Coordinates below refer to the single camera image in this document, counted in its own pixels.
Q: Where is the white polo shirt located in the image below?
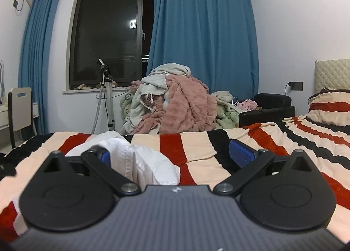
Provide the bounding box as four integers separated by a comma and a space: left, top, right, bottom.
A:
67, 131, 180, 190

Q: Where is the green clothes pile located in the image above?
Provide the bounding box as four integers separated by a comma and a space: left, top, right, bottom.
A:
211, 91, 239, 130

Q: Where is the grey white clothes pile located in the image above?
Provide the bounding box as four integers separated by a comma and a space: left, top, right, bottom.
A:
121, 63, 191, 134

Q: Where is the striped bed blanket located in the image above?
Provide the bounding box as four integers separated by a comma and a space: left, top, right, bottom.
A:
1, 116, 349, 242

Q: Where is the small pink garment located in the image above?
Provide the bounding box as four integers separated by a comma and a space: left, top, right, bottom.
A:
237, 99, 258, 111

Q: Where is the black armchair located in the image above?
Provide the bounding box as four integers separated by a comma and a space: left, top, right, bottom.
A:
238, 93, 296, 128

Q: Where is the pink fluffy blanket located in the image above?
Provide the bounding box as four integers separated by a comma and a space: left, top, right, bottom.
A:
130, 74, 217, 134

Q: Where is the white chair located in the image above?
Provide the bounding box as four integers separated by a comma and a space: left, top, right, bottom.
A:
8, 87, 33, 148

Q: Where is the striped pillow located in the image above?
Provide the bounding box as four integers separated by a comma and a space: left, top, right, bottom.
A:
306, 89, 350, 126

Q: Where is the left blue curtain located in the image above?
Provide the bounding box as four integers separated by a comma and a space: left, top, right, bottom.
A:
18, 0, 59, 134

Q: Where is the blue curtain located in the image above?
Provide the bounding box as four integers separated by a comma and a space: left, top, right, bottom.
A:
148, 0, 259, 100
18, 0, 59, 134

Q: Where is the quilted beige headboard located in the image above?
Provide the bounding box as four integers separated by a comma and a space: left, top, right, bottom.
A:
314, 58, 350, 93

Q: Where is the dark window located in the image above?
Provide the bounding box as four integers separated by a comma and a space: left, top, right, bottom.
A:
69, 0, 154, 90

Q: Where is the right blue curtain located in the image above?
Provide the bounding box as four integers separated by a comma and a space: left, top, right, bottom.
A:
148, 0, 259, 100

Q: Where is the black wall socket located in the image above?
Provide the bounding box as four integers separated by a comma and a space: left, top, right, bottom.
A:
288, 81, 303, 91

